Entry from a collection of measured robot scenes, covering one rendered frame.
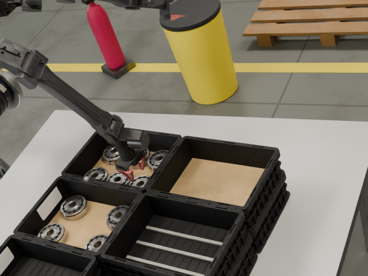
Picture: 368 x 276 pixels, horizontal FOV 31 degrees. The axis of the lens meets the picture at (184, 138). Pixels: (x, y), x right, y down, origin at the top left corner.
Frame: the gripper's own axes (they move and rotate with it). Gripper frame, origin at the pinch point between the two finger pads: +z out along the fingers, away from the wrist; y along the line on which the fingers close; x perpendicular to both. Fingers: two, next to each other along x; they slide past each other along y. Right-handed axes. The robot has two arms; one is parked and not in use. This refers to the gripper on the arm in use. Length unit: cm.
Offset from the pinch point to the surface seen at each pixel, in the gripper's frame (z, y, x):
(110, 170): 8.5, 4.3, 20.3
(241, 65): 94, 176, 83
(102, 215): 8.1, -16.7, 7.3
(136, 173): 8.3, 5.9, 8.0
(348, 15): 82, 228, 28
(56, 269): 8.0, -43.0, 7.1
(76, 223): 8.2, -23.4, 14.8
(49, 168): 22, 5, 65
